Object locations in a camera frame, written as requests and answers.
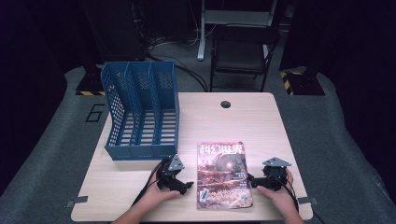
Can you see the blue plastic file rack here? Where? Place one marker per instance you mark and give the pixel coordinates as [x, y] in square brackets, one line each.
[141, 93]

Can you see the magazine with reddish cover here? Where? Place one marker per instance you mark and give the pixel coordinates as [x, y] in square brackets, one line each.
[222, 180]

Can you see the dark cabinet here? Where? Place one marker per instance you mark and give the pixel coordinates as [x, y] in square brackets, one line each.
[115, 28]

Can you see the grey floor mat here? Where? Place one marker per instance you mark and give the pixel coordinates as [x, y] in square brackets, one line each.
[330, 140]

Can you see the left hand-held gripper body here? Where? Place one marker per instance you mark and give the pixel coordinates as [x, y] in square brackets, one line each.
[168, 179]

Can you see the black folding chair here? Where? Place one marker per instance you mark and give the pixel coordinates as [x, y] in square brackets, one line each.
[243, 53]

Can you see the person's left hand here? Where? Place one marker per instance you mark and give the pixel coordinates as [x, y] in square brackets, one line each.
[157, 199]

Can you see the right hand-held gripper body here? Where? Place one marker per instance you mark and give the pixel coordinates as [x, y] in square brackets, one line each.
[275, 174]

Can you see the black stand base striped tape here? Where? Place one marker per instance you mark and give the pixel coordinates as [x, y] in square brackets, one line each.
[306, 84]
[91, 85]

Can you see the person's right hand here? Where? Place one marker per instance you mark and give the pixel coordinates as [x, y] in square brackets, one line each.
[285, 199]

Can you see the grey tape strip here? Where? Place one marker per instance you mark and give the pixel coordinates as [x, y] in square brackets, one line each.
[306, 200]
[76, 201]

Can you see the white metal stand frame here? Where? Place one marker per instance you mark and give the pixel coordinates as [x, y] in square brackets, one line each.
[202, 37]

